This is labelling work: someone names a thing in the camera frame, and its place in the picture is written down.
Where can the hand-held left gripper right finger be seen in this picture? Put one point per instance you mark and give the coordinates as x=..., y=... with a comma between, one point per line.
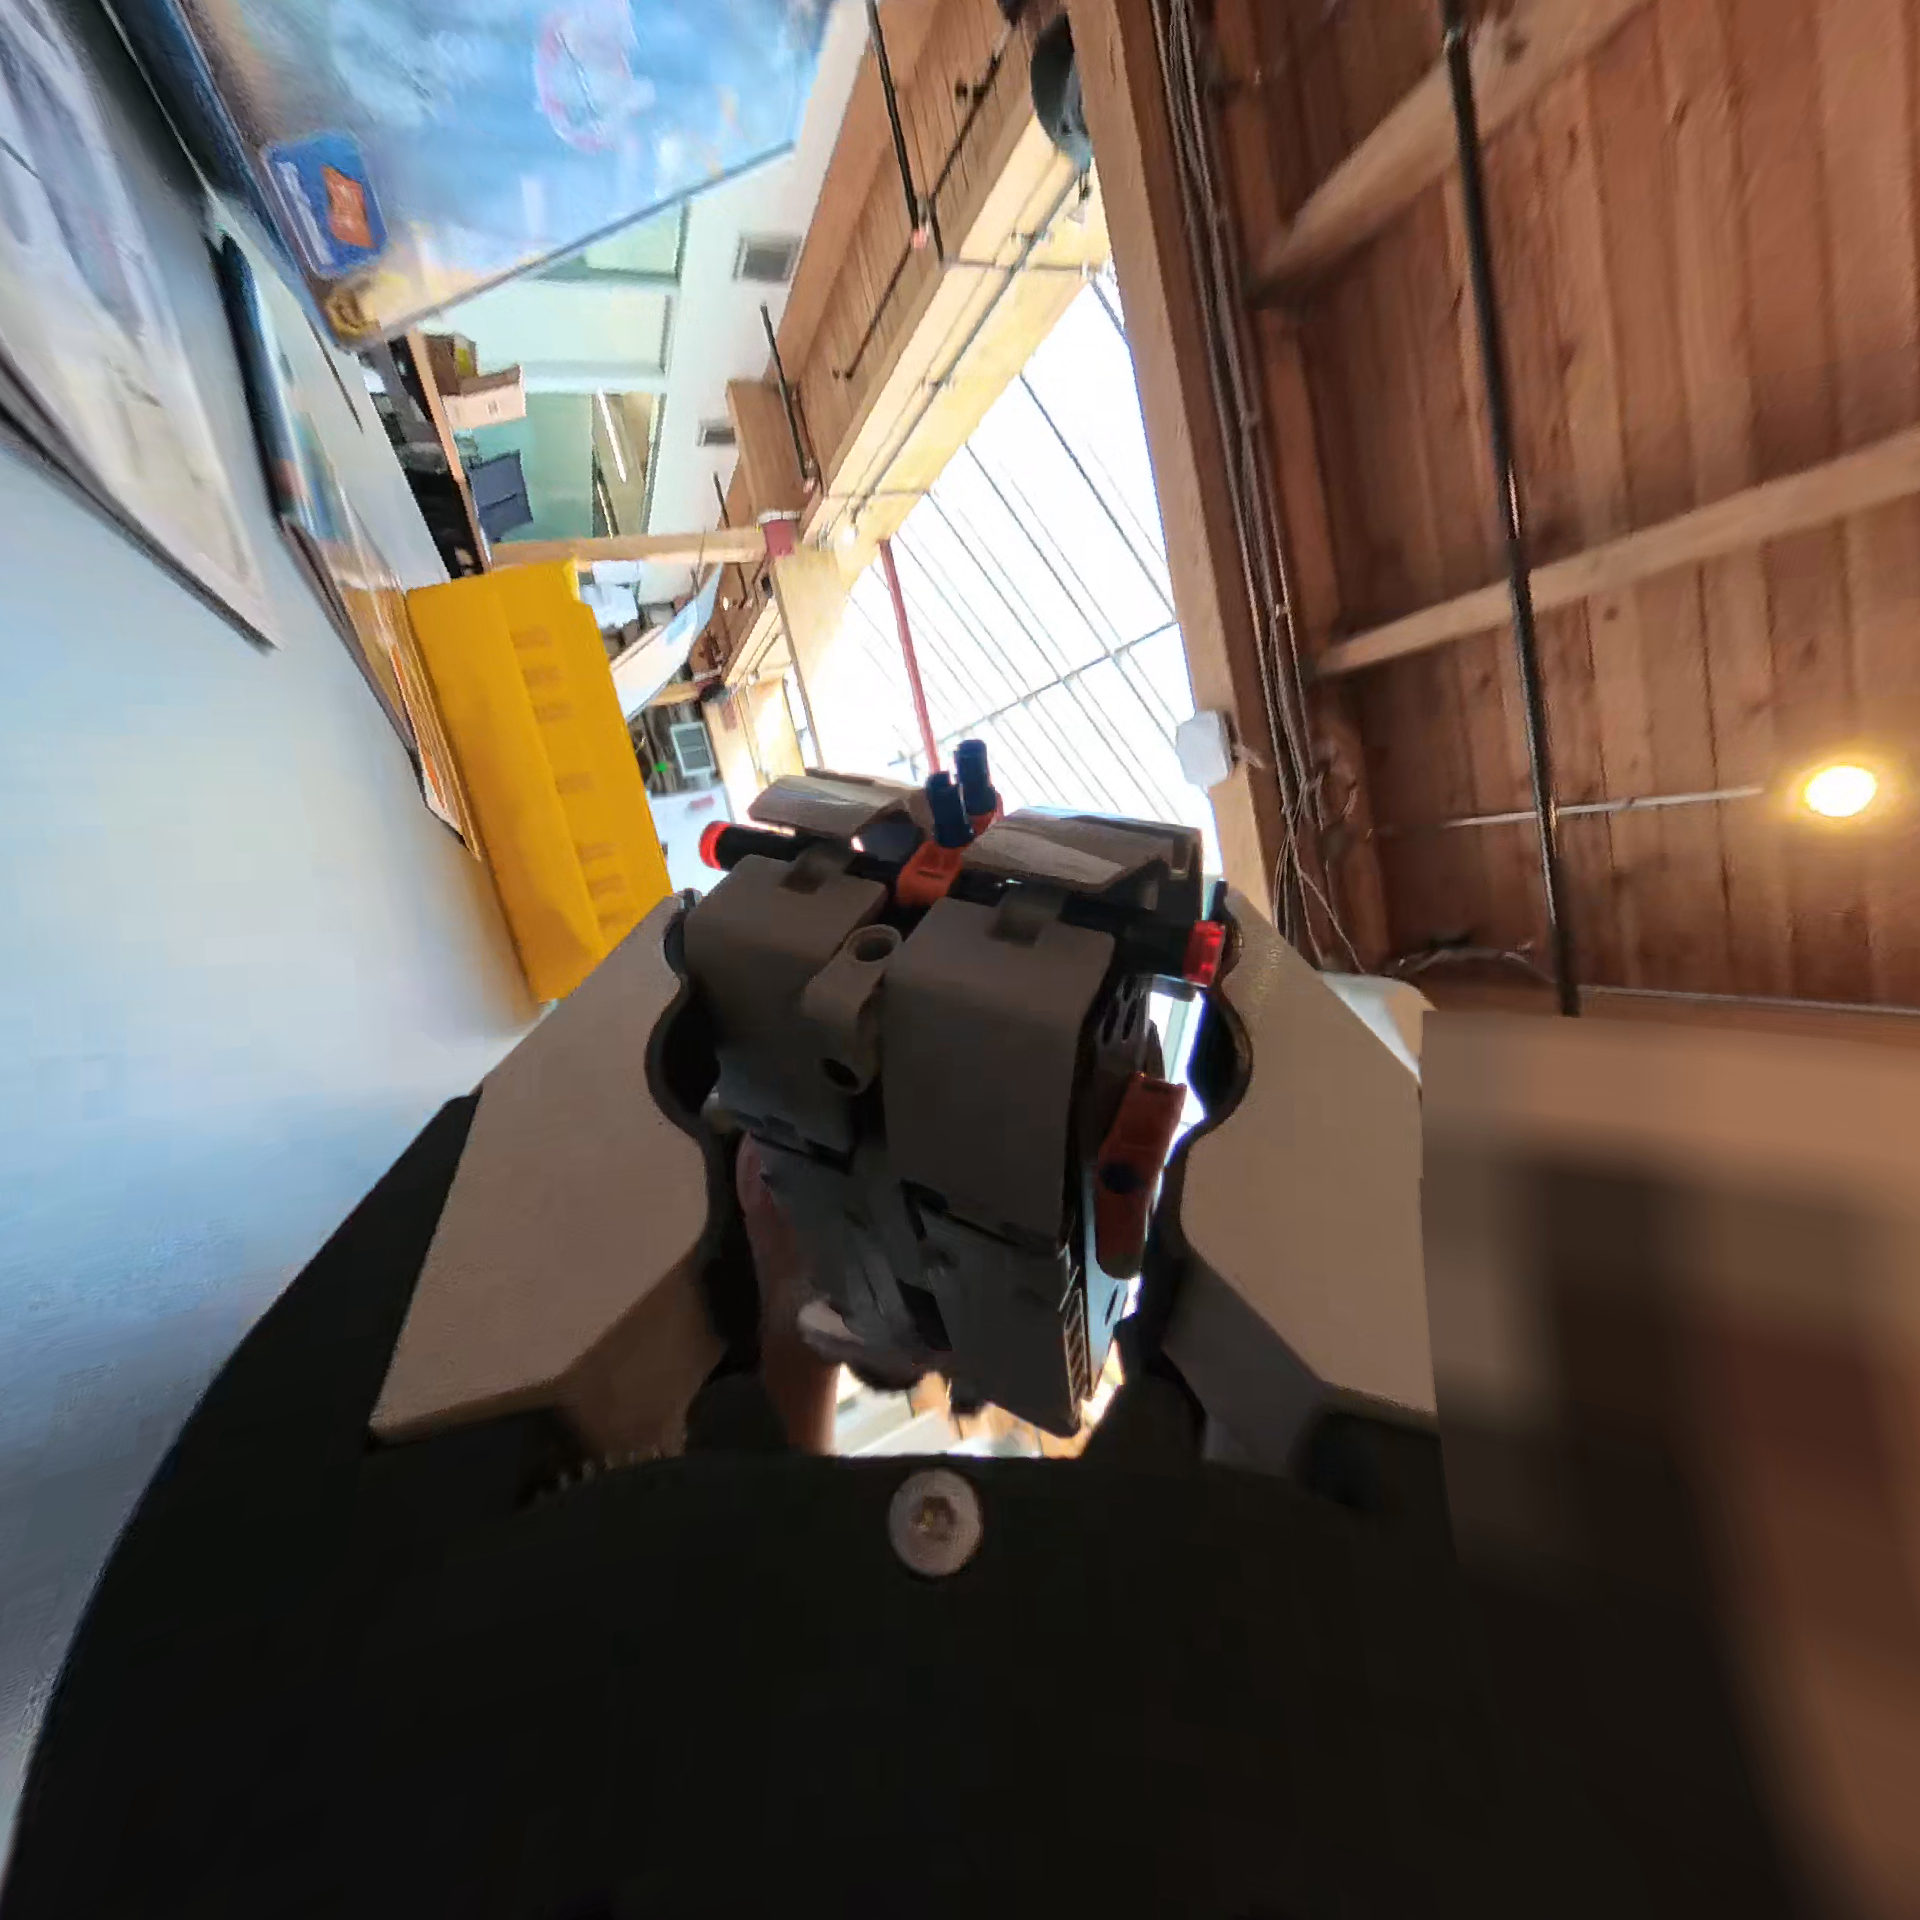
x=1319, y=1200

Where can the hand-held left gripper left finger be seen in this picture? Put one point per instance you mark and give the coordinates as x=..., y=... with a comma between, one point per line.
x=556, y=1200

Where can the grey orange toy robot model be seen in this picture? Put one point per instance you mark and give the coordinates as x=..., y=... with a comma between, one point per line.
x=975, y=1049

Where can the grey desk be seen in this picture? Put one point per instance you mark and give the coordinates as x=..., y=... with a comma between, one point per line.
x=225, y=973

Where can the yellow plastic bin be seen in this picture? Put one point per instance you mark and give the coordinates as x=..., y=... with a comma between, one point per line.
x=522, y=781

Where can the white ceiling box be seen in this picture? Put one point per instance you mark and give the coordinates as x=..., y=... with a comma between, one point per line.
x=1209, y=749

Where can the orange grey sticker sheet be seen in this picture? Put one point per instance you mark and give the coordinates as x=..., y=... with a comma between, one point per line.
x=428, y=718

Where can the red pipe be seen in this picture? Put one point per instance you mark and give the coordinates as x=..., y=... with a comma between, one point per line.
x=908, y=661

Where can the glowing ceiling lamp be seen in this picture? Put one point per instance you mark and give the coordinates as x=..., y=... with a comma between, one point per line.
x=1839, y=789

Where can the large skylight window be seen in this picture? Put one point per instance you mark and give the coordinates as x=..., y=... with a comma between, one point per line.
x=1036, y=598

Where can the black ceiling pipe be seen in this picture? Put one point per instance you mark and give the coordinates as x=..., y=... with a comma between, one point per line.
x=1505, y=495

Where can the blue closed booklet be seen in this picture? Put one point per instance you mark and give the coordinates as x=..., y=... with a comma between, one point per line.
x=325, y=480

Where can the open white instruction booklet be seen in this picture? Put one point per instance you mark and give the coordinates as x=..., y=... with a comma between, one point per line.
x=104, y=332

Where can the blue toy kit box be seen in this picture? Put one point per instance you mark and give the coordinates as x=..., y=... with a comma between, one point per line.
x=522, y=118

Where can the black ceiling lamp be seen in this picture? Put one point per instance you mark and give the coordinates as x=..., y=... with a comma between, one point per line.
x=1058, y=90

